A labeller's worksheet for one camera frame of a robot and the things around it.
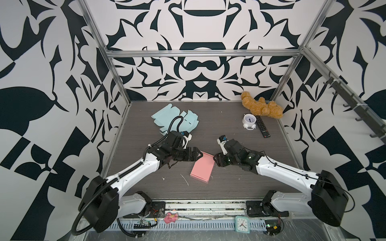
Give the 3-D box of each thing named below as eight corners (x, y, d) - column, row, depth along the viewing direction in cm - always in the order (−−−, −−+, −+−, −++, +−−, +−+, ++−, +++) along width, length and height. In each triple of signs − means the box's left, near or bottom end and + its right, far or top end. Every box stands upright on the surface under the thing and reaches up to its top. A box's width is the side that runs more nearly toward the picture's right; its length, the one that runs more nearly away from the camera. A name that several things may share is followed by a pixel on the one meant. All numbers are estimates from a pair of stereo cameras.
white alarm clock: (244, 129, 106) (245, 126, 104) (240, 116, 114) (241, 113, 111) (257, 129, 106) (259, 127, 104) (253, 116, 114) (254, 113, 111)
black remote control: (264, 138, 102) (265, 136, 100) (254, 117, 114) (255, 115, 112) (269, 137, 103) (270, 135, 100) (259, 117, 114) (260, 115, 112)
